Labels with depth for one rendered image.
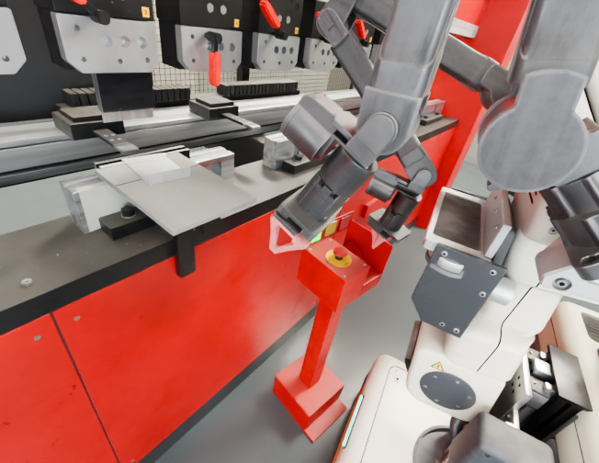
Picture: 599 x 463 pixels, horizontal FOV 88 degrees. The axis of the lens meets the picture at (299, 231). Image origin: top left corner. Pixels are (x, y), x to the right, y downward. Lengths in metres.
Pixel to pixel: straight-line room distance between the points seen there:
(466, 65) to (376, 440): 1.02
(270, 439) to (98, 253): 0.97
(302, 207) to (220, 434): 1.10
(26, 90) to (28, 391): 0.79
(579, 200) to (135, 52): 0.66
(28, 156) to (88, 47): 0.39
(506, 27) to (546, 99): 2.17
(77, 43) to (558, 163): 0.64
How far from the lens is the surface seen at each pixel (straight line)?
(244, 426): 1.41
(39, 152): 0.97
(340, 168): 0.39
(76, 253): 0.72
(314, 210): 0.43
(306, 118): 0.40
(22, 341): 0.71
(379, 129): 0.34
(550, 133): 0.33
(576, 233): 0.39
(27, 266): 0.73
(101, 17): 0.62
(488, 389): 0.74
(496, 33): 2.50
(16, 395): 0.80
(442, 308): 0.60
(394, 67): 0.35
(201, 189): 0.63
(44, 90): 1.22
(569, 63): 0.35
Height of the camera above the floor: 1.30
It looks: 34 degrees down
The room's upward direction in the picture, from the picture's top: 10 degrees clockwise
